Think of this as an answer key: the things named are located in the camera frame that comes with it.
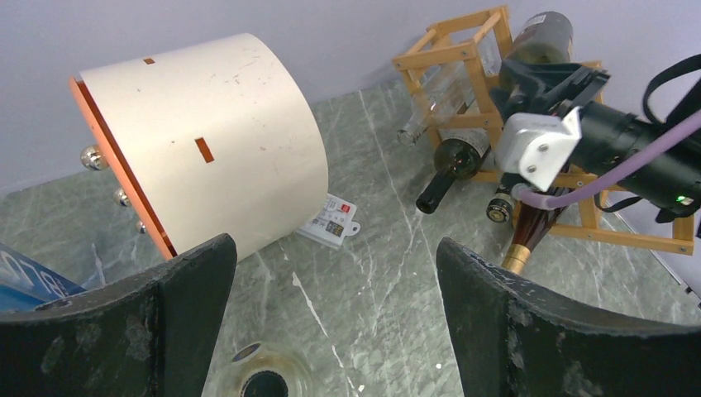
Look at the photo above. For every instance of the brown bottle with gold cap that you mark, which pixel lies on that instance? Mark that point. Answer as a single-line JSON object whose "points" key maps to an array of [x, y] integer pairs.
{"points": [[531, 225]]}

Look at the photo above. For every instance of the white packaged card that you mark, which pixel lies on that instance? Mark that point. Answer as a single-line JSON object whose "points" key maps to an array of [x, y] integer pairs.
{"points": [[333, 224]]}

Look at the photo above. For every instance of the large clear glass bottle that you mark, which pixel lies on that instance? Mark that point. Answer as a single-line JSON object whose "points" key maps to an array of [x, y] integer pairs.
{"points": [[265, 369]]}

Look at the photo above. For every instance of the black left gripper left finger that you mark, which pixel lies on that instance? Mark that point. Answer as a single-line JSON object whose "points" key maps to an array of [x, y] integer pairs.
{"points": [[149, 334]]}

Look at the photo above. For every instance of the cream cylindrical drum box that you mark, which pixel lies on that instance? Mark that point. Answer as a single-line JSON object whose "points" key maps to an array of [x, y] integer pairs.
{"points": [[209, 139]]}

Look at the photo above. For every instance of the dark green labelled wine bottle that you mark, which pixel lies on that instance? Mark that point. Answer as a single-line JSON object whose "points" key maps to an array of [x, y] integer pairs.
{"points": [[544, 40]]}

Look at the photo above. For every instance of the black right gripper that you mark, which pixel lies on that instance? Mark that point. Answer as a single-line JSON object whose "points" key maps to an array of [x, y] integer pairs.
{"points": [[567, 86]]}

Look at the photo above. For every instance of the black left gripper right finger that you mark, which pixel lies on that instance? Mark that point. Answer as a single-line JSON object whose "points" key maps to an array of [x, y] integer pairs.
{"points": [[514, 337]]}

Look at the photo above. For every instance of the blue rectangular box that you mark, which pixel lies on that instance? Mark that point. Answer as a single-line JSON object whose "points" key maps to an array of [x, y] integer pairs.
{"points": [[26, 284]]}

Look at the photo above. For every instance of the wooden wine rack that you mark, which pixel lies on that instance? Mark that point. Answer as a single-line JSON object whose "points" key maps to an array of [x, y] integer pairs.
{"points": [[459, 37]]}

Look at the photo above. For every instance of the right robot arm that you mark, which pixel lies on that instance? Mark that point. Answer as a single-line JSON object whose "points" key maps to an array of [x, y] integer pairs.
{"points": [[657, 160]]}

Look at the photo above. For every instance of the dark green lower wine bottle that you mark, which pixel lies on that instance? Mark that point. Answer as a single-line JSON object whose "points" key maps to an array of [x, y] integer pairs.
{"points": [[459, 156]]}

